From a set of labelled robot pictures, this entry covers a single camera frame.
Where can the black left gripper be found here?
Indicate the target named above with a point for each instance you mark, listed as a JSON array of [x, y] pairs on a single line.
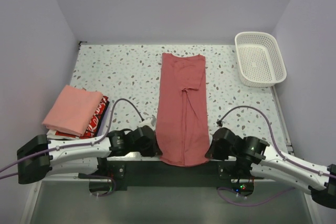
[[154, 149]]

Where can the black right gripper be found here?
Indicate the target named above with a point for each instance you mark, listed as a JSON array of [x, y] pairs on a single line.
[[212, 153]]

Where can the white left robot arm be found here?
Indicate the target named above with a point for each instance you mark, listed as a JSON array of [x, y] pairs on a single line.
[[42, 157]]

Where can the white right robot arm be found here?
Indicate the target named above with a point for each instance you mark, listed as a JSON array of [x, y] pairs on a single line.
[[257, 158]]

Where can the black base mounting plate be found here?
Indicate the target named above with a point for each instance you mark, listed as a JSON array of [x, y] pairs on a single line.
[[119, 175]]

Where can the folded lavender t-shirt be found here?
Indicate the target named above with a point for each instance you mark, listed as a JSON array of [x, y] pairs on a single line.
[[103, 117]]

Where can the folded pink t-shirt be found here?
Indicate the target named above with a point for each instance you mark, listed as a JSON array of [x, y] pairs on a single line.
[[72, 110]]

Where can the white perforated plastic basket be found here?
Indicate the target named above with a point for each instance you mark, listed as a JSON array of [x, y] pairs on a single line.
[[260, 63]]

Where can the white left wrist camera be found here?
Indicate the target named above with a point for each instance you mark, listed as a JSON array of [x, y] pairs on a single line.
[[150, 122]]

